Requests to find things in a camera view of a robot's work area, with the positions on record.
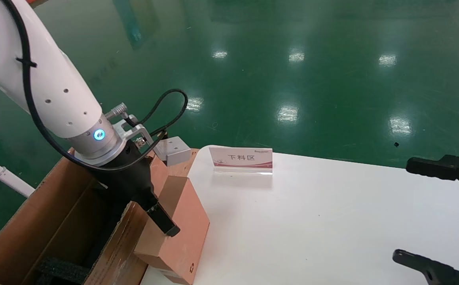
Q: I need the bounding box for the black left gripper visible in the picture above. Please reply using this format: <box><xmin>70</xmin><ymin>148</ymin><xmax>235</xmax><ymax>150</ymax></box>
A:
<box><xmin>91</xmin><ymin>141</ymin><xmax>181</xmax><ymax>238</ymax></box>

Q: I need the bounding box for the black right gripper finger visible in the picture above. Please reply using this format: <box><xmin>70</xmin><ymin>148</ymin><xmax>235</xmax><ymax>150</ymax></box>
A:
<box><xmin>392</xmin><ymin>249</ymin><xmax>459</xmax><ymax>285</ymax></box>
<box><xmin>406</xmin><ymin>154</ymin><xmax>459</xmax><ymax>197</ymax></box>

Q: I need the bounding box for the small cardboard box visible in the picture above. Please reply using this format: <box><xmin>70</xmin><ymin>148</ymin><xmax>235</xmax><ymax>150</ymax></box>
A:
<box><xmin>134</xmin><ymin>176</ymin><xmax>211</xmax><ymax>285</ymax></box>

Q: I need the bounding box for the large cardboard box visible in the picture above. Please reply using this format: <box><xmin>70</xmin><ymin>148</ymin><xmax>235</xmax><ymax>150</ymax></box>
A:
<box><xmin>0</xmin><ymin>147</ymin><xmax>171</xmax><ymax>285</ymax></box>

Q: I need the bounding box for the acrylic sign with red print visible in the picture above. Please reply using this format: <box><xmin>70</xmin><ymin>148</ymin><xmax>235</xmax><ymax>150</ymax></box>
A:
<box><xmin>209</xmin><ymin>146</ymin><xmax>273</xmax><ymax>176</ymax></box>

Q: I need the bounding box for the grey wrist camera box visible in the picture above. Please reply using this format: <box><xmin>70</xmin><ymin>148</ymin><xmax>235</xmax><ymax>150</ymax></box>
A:
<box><xmin>113</xmin><ymin>115</ymin><xmax>192</xmax><ymax>167</ymax></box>

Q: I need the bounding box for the white metal frame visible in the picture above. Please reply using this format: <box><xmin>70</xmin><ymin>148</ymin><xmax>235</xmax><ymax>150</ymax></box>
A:
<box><xmin>0</xmin><ymin>150</ymin><xmax>36</xmax><ymax>198</ymax></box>

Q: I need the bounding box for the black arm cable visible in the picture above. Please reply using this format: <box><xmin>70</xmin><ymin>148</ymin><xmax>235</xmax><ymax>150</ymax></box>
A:
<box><xmin>0</xmin><ymin>0</ymin><xmax>189</xmax><ymax>172</ymax></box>

